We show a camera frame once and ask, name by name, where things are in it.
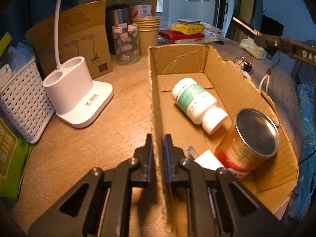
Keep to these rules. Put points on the steel thermos mug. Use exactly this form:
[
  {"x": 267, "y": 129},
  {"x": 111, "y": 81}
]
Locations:
[{"x": 118, "y": 17}]

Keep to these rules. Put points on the printed drinking glass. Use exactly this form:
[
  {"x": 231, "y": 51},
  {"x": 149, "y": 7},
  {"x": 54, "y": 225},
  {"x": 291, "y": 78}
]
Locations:
[{"x": 126, "y": 47}]

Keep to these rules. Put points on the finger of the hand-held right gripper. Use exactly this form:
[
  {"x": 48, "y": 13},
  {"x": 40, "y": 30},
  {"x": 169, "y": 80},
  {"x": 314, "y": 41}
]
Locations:
[{"x": 261, "y": 39}]

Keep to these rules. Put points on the clear plastic water bottle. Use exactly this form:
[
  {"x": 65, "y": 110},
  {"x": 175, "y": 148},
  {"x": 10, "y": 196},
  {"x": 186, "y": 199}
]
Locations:
[{"x": 142, "y": 7}]

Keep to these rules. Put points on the clear plastic bag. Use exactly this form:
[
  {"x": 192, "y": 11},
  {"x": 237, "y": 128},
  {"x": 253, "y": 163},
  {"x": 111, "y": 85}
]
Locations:
[{"x": 19, "y": 54}]

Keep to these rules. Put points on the light blue printed blanket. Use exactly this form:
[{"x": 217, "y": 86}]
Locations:
[{"x": 305, "y": 128}]

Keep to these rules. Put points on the red book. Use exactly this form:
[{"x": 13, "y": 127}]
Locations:
[{"x": 172, "y": 35}]

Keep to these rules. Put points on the pale yellow tissue pack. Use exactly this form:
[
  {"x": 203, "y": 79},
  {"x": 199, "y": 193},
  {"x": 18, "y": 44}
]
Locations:
[{"x": 251, "y": 50}]

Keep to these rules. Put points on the white pill bottle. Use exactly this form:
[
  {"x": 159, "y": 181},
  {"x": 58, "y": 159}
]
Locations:
[{"x": 195, "y": 98}]

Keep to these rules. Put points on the white desk lamp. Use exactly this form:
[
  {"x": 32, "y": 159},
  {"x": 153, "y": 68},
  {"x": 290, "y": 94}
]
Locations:
[{"x": 79, "y": 98}]

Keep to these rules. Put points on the yellow wet wipes packet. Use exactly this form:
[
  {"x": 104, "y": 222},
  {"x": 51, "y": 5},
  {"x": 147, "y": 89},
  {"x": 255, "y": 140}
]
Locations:
[{"x": 187, "y": 29}]

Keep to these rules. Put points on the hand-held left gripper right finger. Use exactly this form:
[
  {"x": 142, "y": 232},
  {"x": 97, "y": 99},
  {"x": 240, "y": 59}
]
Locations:
[{"x": 167, "y": 163}]

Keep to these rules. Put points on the dark blue curtain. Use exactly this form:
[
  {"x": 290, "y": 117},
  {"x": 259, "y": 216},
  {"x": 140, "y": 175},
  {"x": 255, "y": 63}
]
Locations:
[{"x": 32, "y": 5}]

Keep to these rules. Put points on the red tin can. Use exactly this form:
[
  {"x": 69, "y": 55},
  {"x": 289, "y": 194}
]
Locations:
[{"x": 256, "y": 133}]

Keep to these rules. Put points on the black-framed sliding glass door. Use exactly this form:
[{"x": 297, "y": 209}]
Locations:
[{"x": 222, "y": 5}]

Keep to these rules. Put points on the cardboard box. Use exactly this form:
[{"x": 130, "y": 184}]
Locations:
[{"x": 237, "y": 88}]

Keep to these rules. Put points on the white woven plastic basket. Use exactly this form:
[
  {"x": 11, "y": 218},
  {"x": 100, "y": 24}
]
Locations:
[{"x": 24, "y": 103}]

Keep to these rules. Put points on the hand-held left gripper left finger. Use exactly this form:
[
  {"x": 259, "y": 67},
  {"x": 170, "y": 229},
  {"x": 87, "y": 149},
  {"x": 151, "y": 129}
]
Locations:
[{"x": 149, "y": 163}]

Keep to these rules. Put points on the brown lamp packaging box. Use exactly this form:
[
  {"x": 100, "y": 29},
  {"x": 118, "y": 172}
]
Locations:
[{"x": 74, "y": 29}]

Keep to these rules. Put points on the narrow yellow curtain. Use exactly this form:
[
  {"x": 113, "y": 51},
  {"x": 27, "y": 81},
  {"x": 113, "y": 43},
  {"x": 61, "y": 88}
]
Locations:
[{"x": 244, "y": 0}]

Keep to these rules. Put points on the black wristwatch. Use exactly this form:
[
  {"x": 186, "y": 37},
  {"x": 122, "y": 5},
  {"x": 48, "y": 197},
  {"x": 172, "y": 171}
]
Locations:
[{"x": 239, "y": 61}]

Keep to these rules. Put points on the open white carton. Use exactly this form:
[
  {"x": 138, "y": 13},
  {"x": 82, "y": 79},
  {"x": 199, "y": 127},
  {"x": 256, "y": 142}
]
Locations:
[{"x": 212, "y": 30}]

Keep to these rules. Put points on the black television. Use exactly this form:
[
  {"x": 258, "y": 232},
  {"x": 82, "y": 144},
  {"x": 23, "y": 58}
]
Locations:
[{"x": 271, "y": 27}]

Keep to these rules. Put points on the white charger plug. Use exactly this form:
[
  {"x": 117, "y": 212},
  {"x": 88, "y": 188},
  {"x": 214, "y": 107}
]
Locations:
[{"x": 206, "y": 160}]

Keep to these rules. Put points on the white and grey power bank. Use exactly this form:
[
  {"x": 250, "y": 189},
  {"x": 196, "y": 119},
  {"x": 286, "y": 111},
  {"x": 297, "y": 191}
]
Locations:
[{"x": 188, "y": 20}]

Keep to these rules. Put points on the green printed packet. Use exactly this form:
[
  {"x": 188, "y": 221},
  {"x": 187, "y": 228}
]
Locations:
[{"x": 12, "y": 165}]

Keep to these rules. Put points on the stack of brown paper cups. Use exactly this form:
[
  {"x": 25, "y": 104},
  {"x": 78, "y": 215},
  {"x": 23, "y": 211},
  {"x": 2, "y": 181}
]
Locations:
[{"x": 148, "y": 39}]

